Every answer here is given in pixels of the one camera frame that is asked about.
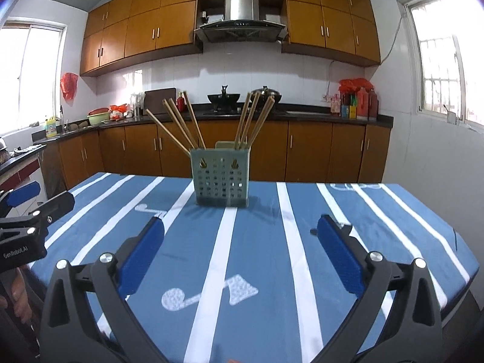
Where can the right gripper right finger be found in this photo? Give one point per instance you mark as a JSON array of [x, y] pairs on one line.
[[396, 315]]

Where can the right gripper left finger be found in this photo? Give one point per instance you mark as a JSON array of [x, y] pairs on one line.
[[86, 317]]

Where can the wooden chopstick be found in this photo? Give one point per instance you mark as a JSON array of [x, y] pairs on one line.
[[242, 120], [247, 121], [183, 124], [261, 122], [195, 121], [168, 133], [257, 122], [172, 115]]

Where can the brown lower kitchen cabinets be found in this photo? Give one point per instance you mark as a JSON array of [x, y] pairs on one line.
[[288, 150]]

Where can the brown kitchen cabinets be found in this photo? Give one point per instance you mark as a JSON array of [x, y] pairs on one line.
[[288, 150], [122, 33]]

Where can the brown upper kitchen cabinets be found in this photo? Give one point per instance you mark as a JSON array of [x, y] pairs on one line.
[[122, 33]]

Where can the person's left hand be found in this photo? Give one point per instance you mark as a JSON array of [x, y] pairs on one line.
[[20, 298]]

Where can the yellow detergent bottle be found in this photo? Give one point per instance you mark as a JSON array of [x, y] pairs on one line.
[[51, 127]]

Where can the green basin with red lid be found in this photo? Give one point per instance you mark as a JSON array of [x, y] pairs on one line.
[[99, 115]]

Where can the blue white striped tablecloth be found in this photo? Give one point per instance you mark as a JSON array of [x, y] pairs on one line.
[[251, 284]]

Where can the left window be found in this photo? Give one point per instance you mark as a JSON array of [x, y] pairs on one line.
[[31, 54]]

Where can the window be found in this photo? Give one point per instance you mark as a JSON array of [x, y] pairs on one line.
[[446, 40], [31, 54]]

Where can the dark cutting board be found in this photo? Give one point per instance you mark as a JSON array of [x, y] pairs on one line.
[[153, 100]]

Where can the red bottle on counter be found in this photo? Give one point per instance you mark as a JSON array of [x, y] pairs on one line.
[[180, 103]]

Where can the green perforated utensil holder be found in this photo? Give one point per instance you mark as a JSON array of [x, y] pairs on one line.
[[221, 175]]

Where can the red bags and bottles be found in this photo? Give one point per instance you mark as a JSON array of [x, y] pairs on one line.
[[356, 99]]

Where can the black wok left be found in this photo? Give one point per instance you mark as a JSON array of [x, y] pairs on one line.
[[224, 101]]

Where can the black wok with lid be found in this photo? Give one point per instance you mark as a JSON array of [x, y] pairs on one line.
[[265, 94]]

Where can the steel range hood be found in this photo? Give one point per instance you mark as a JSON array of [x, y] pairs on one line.
[[222, 21]]

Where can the right window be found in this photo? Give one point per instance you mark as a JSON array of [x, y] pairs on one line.
[[446, 40]]

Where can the red plastic bag on wall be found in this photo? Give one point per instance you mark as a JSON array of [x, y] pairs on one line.
[[69, 85]]

